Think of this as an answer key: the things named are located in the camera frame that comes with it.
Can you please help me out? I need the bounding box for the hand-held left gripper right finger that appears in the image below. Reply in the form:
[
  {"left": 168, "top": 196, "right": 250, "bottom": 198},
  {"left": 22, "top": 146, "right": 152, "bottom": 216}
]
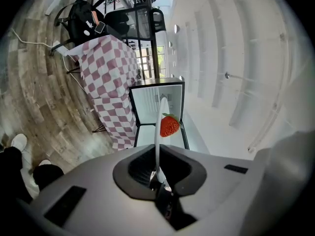
[{"left": 157, "top": 180, "right": 197, "bottom": 231}]

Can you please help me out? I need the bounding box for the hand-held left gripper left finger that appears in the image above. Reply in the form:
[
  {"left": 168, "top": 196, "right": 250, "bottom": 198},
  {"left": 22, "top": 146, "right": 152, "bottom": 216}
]
[{"left": 149, "top": 170, "right": 159, "bottom": 191}]

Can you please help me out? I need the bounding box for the red strawberry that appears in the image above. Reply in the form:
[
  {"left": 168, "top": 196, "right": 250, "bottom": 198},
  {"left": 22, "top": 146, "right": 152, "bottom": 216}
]
[{"left": 159, "top": 113, "right": 183, "bottom": 138}]

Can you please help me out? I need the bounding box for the pink white checkered tablecloth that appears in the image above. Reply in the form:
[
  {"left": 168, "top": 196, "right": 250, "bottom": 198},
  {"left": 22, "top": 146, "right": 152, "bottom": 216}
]
[{"left": 65, "top": 34, "right": 139, "bottom": 151}]

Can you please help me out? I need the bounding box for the ceiling sprinkler head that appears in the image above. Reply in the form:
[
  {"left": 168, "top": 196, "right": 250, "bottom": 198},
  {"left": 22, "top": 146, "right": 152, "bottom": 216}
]
[{"left": 224, "top": 72, "right": 249, "bottom": 81}]

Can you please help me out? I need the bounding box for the black chair backrest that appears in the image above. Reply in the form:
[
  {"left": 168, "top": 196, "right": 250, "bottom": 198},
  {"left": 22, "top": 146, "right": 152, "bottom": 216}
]
[{"left": 150, "top": 7, "right": 167, "bottom": 34}]

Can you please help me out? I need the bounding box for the white power strip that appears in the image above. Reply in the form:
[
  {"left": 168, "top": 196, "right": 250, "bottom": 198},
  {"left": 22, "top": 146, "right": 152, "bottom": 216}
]
[{"left": 52, "top": 40, "right": 69, "bottom": 57}]

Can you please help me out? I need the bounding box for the black office chair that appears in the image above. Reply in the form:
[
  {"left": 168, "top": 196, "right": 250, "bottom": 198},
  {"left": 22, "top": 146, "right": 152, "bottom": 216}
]
[{"left": 49, "top": 0, "right": 131, "bottom": 57}]

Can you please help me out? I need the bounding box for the black smartphone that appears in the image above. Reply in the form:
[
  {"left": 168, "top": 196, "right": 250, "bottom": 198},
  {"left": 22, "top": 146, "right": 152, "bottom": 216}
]
[{"left": 94, "top": 21, "right": 106, "bottom": 34}]

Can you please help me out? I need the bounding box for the pink notebook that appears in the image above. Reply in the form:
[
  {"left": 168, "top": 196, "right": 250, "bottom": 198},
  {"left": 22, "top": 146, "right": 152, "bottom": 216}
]
[{"left": 90, "top": 10, "right": 100, "bottom": 26}]

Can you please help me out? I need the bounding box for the black backpack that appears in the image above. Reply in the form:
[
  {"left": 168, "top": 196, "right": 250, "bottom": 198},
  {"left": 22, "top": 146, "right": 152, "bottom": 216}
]
[{"left": 54, "top": 0, "right": 107, "bottom": 47}]

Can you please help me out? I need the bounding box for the black metal frame partition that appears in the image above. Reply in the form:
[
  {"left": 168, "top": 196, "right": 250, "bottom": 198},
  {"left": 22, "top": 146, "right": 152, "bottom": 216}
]
[{"left": 120, "top": 0, "right": 168, "bottom": 80}]

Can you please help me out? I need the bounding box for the white power cable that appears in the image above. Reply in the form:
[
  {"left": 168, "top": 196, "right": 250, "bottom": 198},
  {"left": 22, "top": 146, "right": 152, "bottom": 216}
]
[{"left": 10, "top": 28, "right": 87, "bottom": 91}]

